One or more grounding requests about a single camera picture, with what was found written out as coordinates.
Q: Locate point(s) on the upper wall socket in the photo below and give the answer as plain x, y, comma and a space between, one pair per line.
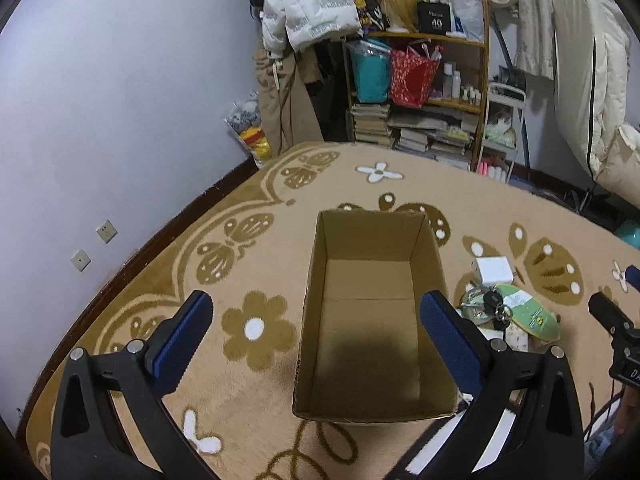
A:
106, 231

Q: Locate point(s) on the white square charger box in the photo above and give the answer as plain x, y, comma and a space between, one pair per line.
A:
491, 271

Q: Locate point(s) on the white folded mattress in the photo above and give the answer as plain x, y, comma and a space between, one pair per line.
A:
592, 43

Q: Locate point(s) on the beige brown patterned rug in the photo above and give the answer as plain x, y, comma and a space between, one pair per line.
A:
251, 256

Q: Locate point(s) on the brown cardboard box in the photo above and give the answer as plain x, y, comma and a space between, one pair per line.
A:
364, 357

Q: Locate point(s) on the stack of books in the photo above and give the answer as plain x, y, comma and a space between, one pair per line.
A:
370, 124

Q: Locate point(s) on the black key bunch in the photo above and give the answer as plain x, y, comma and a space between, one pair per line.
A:
484, 305

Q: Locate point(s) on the white metal cart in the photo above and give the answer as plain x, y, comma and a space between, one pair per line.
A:
501, 138

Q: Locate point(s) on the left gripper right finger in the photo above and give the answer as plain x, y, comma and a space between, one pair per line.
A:
545, 438

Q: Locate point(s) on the red gift bag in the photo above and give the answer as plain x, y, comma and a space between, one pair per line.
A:
412, 77

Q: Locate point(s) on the black box with 40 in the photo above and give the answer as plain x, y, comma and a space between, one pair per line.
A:
434, 18

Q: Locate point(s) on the teal storage bag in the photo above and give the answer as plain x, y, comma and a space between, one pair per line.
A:
372, 69

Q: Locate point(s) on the beige hanging trousers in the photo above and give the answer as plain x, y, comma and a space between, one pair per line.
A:
285, 108

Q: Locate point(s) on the white puffer jacket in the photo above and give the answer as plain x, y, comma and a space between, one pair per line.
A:
297, 24

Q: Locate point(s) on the lower wall socket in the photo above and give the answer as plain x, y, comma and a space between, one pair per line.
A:
80, 260

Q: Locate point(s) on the green oval paper fan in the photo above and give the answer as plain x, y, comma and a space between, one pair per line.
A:
529, 314

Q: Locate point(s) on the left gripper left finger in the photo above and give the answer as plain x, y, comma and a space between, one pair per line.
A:
88, 440

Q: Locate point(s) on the wall socket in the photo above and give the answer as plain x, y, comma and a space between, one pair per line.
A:
106, 231
80, 260

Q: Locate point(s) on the wooden shelf unit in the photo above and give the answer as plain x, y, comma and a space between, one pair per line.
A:
461, 81

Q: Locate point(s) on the white patterned remote case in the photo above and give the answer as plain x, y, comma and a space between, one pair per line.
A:
516, 338

